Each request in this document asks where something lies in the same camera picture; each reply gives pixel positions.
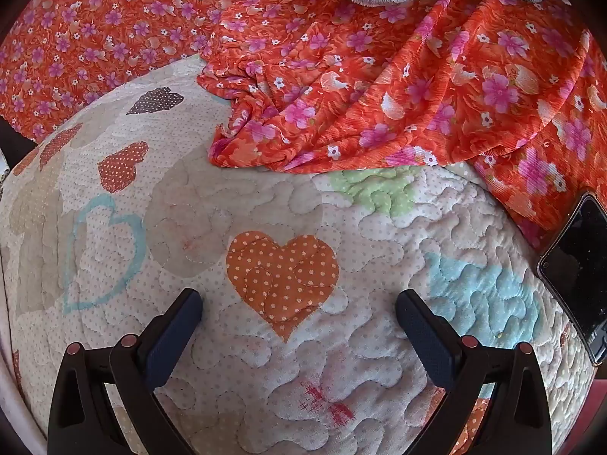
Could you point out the heart-patterned quilt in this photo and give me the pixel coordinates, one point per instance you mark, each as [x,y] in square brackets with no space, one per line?
[284,199]

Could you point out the black smartphone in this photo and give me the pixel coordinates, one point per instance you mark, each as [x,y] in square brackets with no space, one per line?
[578,265]

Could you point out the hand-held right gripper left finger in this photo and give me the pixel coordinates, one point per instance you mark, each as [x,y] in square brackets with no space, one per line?
[175,336]

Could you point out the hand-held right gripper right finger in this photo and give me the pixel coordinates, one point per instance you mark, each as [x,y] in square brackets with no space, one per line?
[427,336]

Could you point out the crumpled orange floral cloth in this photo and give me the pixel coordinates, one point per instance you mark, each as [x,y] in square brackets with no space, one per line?
[427,104]

